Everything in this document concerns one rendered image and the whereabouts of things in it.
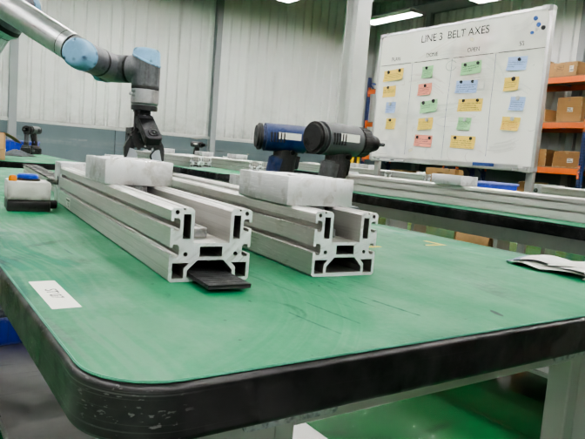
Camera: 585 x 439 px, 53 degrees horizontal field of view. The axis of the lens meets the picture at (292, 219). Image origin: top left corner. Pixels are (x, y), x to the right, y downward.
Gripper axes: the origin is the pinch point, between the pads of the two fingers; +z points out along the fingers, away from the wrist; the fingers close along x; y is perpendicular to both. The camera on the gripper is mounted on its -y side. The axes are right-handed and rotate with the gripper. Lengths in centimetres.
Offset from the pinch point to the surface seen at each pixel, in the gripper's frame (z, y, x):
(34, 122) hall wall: -35, 1094, -90
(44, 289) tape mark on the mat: 6, -99, 37
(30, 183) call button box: 0.0, -34.2, 31.9
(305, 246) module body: 2, -95, 4
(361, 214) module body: -3, -98, -2
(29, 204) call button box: 4.2, -34.2, 32.1
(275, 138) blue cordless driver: -13, -51, -13
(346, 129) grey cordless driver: -15, -72, -16
